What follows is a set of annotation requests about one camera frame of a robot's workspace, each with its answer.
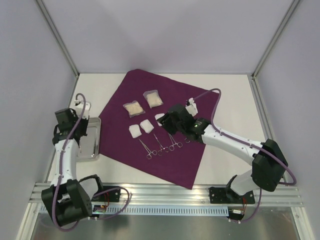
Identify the gauze packet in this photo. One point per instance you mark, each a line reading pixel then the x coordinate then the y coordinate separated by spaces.
pixel 134 109
pixel 153 98

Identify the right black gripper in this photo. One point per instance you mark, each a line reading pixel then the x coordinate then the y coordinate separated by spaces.
pixel 169 121

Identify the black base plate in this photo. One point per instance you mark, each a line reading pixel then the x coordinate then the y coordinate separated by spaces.
pixel 219 195
pixel 107 194

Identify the white gauze pad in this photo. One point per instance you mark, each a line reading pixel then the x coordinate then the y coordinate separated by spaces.
pixel 146 126
pixel 135 131
pixel 158 116

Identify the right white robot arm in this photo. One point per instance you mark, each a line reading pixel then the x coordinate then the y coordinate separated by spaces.
pixel 267 161

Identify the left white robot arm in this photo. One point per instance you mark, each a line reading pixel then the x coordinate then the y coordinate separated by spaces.
pixel 68 200

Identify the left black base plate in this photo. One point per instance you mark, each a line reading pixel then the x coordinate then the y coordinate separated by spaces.
pixel 107 194

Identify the left gauze packet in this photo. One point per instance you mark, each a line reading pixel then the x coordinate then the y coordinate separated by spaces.
pixel 134 109

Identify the aluminium rail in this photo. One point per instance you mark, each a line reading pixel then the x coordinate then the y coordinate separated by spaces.
pixel 174 195

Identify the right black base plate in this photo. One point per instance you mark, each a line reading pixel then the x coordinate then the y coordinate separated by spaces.
pixel 219 195

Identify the purple cloth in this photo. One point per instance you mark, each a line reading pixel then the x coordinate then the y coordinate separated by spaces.
pixel 180 166

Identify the left aluminium frame post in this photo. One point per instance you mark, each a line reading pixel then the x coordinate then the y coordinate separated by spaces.
pixel 57 36

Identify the slotted cable duct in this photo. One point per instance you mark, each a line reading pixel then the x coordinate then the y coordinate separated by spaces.
pixel 162 210

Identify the right gauze packet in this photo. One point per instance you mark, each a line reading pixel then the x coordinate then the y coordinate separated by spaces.
pixel 153 98

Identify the right aluminium frame post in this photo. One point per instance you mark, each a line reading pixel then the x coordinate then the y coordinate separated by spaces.
pixel 276 36

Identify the aluminium frame post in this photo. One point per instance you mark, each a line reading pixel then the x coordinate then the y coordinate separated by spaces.
pixel 276 36
pixel 57 36

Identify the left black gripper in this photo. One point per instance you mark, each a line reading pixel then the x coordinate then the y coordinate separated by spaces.
pixel 86 122

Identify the steel instrument tray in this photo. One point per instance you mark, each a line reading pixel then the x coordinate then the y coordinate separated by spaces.
pixel 89 144

